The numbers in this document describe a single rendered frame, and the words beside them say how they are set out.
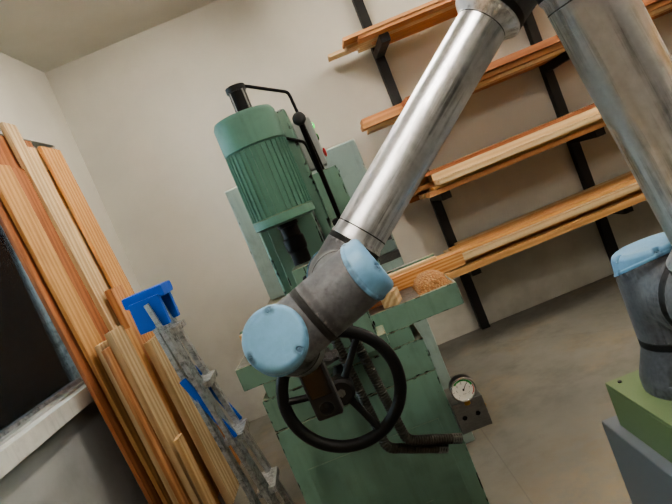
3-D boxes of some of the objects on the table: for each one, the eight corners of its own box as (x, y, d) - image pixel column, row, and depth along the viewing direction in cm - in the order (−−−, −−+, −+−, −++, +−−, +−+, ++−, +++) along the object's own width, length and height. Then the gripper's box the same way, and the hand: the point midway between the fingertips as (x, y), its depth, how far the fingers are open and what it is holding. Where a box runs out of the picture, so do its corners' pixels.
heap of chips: (419, 295, 140) (413, 281, 140) (411, 287, 154) (406, 274, 154) (452, 282, 140) (447, 268, 140) (441, 274, 154) (436, 262, 154)
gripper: (312, 307, 89) (331, 322, 110) (260, 329, 89) (289, 340, 110) (332, 358, 87) (347, 364, 107) (278, 380, 87) (304, 381, 108)
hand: (322, 365), depth 107 cm, fingers closed
